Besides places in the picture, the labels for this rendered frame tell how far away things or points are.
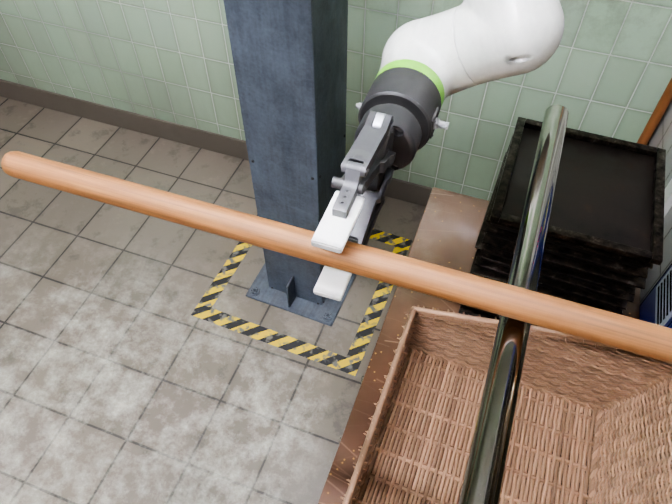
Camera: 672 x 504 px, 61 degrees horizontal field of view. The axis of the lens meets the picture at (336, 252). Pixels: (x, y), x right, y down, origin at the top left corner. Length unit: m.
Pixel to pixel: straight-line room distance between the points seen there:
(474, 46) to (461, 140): 1.30
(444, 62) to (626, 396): 0.71
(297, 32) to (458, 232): 0.59
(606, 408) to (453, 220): 0.55
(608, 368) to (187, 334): 1.31
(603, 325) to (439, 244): 0.87
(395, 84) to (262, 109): 0.75
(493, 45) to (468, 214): 0.79
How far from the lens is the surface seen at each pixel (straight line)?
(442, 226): 1.43
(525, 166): 1.15
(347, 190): 0.56
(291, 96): 1.35
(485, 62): 0.75
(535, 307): 0.55
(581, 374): 1.15
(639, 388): 1.17
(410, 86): 0.70
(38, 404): 2.00
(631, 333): 0.57
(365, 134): 0.60
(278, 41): 1.28
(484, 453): 0.51
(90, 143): 2.72
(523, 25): 0.73
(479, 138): 2.01
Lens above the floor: 1.64
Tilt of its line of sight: 52 degrees down
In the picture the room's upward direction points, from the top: straight up
